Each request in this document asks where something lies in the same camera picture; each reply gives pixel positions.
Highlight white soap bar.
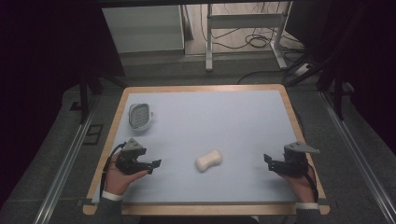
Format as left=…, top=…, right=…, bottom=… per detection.
left=194, top=149, right=224, bottom=174

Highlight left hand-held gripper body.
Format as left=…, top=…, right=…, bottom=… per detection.
left=115, top=137, right=148, bottom=175

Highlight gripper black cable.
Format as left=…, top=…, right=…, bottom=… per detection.
left=98, top=142, right=127, bottom=200
left=303, top=164, right=319, bottom=203

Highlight grey cabinet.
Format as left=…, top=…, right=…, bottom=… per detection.
left=102, top=5, right=186, bottom=54

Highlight person's right hand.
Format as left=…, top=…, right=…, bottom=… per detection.
left=278, top=164, right=317, bottom=204

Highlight white metal desk frame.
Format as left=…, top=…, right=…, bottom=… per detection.
left=205, top=1, right=294, bottom=73

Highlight pale blue table mat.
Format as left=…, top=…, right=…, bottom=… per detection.
left=92, top=90, right=301, bottom=204

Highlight black metal stand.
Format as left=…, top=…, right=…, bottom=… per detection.
left=284, top=46, right=356, bottom=121
left=70, top=73, right=127, bottom=125

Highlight aluminium floor rail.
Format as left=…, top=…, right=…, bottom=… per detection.
left=32, top=96, right=101, bottom=224
left=319, top=91, right=396, bottom=224

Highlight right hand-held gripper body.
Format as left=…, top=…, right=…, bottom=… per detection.
left=271, top=141, right=320, bottom=178

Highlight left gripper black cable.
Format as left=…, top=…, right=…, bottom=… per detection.
left=98, top=142, right=127, bottom=200

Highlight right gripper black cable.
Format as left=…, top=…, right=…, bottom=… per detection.
left=303, top=164, right=319, bottom=203

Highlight white soap dish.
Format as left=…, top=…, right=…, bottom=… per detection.
left=128, top=103, right=154, bottom=132

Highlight person's left hand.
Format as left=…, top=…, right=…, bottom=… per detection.
left=103, top=152, right=149, bottom=198

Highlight black floor cables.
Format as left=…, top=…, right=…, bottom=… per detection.
left=199, top=2, right=312, bottom=86

